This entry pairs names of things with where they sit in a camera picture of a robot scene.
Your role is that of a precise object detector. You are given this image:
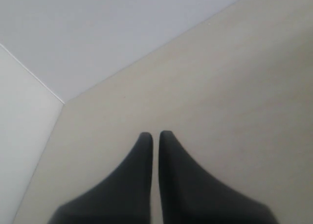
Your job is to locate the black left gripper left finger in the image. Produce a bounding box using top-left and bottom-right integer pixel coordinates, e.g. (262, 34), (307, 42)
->
(49, 132), (153, 224)

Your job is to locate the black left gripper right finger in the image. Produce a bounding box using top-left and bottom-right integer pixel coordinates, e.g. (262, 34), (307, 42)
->
(158, 131), (276, 224)

